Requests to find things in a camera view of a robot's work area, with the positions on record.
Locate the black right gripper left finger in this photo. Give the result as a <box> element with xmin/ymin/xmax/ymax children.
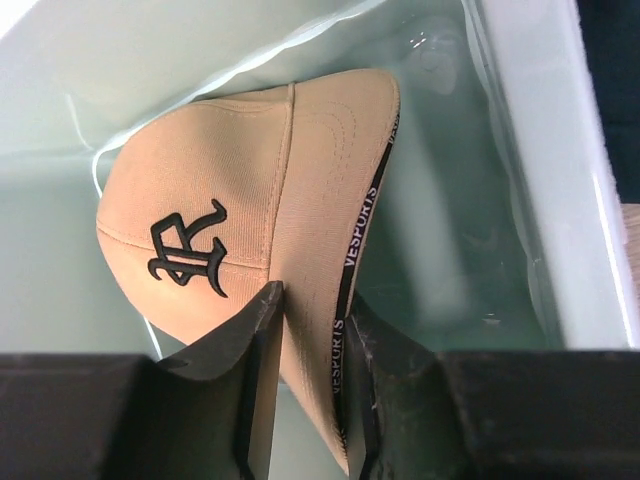
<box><xmin>1</xmin><ymin>281</ymin><xmax>284</xmax><ymax>479</ymax></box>

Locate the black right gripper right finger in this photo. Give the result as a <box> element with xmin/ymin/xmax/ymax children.
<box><xmin>342</xmin><ymin>298</ymin><xmax>639</xmax><ymax>479</ymax></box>

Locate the teal plastic bin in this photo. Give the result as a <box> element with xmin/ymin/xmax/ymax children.
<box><xmin>1</xmin><ymin>1</ymin><xmax>639</xmax><ymax>479</ymax></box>

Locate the navy blue sweater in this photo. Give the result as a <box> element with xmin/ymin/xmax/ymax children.
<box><xmin>577</xmin><ymin>0</ymin><xmax>639</xmax><ymax>204</ymax></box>

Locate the tan baseball cap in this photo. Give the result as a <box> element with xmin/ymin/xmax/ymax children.
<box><xmin>96</xmin><ymin>68</ymin><xmax>401</xmax><ymax>465</ymax></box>

